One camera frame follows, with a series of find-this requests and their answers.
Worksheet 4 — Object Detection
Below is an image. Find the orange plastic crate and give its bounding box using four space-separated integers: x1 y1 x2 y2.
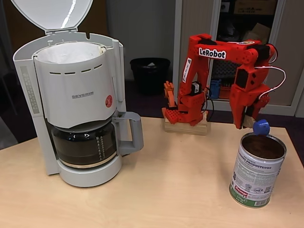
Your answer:
219 85 231 100

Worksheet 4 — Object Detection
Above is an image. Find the orange printed clamp part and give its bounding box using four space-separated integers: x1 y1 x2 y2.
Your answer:
163 80 178 110

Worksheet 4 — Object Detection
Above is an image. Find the brown cardboard box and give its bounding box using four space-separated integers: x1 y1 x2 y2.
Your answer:
234 0 277 15

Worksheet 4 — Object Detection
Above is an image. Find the white drip coffee maker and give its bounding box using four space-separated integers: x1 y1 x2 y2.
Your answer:
9 0 125 188

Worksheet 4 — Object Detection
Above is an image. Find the white paper coffee filter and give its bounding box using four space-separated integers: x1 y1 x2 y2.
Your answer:
38 42 107 65

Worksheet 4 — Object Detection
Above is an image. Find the white gripper wire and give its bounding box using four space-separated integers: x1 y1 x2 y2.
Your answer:
255 66 286 99

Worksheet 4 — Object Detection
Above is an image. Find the black power cable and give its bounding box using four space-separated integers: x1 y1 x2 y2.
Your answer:
205 87 216 121

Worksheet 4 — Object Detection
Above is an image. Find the small blue storage bin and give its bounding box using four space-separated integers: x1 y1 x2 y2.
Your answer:
210 79 222 99

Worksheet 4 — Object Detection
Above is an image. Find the black trash bin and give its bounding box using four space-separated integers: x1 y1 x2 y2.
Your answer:
130 58 171 97

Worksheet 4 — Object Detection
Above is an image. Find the black bag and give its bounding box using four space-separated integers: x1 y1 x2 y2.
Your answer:
218 19 240 42

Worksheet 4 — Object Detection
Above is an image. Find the blue scoop with taped handle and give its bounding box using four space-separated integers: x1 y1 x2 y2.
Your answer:
243 114 271 136

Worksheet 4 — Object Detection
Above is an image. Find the white green coffee can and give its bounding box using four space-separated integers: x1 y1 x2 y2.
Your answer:
229 133 286 209

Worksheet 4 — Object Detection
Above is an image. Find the cardboard box pink mark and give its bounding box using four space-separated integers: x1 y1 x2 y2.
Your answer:
242 22 271 46

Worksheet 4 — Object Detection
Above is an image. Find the wooden base block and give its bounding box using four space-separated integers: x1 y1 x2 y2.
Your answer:
164 116 211 136

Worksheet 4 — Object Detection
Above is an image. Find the dark brown ground coffee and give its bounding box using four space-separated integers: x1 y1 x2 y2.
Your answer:
242 137 285 159

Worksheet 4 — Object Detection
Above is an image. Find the grey perforated basket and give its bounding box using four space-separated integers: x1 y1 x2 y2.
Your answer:
212 62 238 79

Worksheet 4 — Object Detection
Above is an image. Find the glass carafe grey handle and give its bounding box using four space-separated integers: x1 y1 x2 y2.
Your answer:
50 111 144 170

